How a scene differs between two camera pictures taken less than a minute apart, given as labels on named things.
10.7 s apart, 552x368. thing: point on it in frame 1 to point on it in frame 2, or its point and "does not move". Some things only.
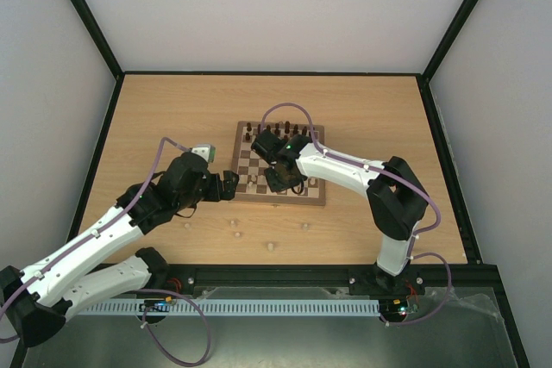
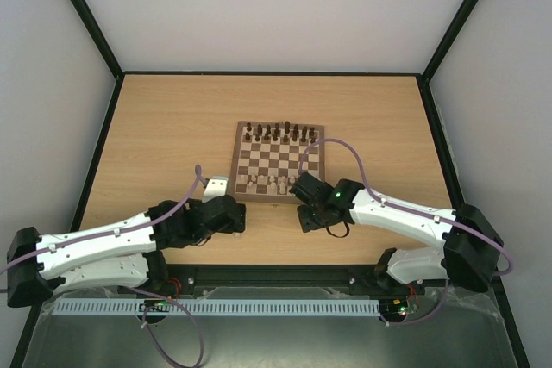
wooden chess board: [254, 185] does not move
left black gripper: [228, 193] to [239, 225]
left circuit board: [156, 305] does not move
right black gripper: [278, 176] to [309, 221]
